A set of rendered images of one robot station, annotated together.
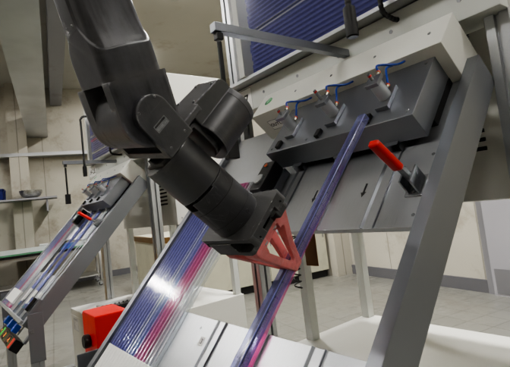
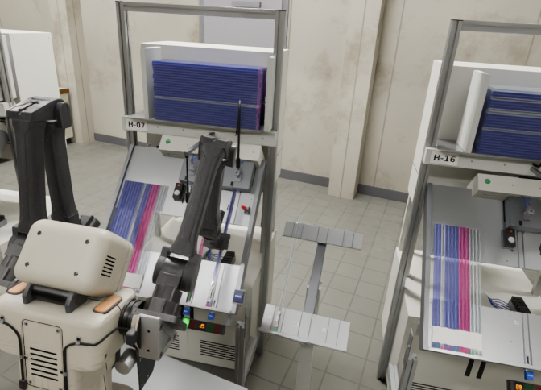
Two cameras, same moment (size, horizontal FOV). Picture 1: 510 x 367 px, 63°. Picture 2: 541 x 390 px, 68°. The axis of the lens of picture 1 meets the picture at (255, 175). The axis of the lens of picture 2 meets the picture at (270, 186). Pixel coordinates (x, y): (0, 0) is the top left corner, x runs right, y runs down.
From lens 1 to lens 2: 1.34 m
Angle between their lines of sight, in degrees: 49
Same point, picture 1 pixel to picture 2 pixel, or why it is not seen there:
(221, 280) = not seen: outside the picture
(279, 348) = (207, 263)
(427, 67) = (252, 167)
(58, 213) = not seen: outside the picture
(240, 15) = (147, 82)
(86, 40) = (214, 224)
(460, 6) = (262, 140)
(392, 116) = (241, 186)
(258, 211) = (225, 240)
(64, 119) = not seen: outside the picture
